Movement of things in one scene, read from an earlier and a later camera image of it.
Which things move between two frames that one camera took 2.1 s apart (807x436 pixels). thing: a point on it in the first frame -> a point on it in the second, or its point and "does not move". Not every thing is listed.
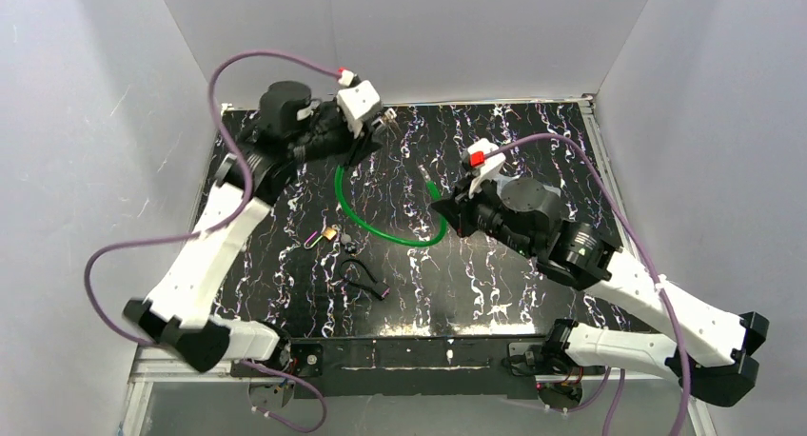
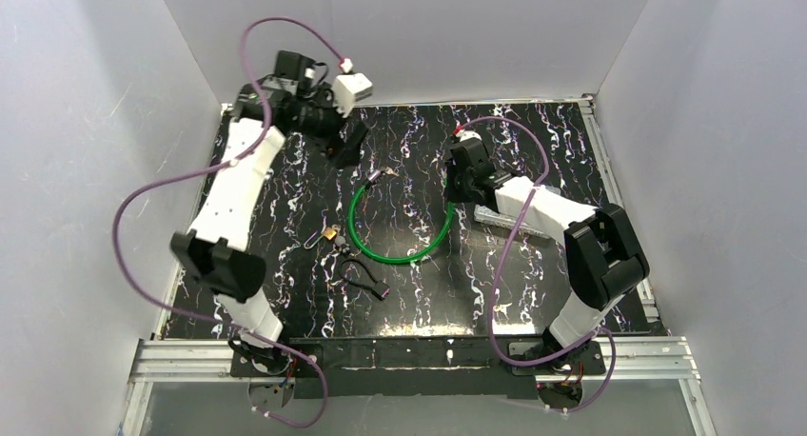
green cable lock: [372, 228] -> [372, 180]
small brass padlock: [328, 233] does not move
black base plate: [403, 368] does not move
